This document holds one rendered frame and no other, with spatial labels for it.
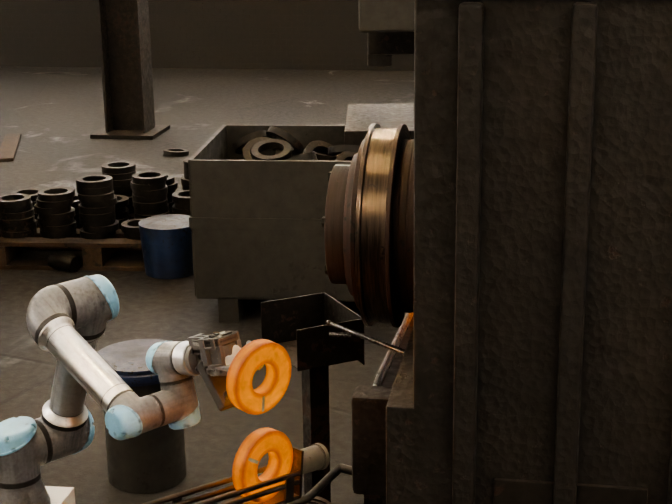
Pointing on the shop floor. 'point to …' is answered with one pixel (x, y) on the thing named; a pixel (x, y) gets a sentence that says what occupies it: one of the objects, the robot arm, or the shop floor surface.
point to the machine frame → (538, 257)
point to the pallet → (89, 216)
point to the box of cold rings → (263, 213)
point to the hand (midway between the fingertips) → (258, 367)
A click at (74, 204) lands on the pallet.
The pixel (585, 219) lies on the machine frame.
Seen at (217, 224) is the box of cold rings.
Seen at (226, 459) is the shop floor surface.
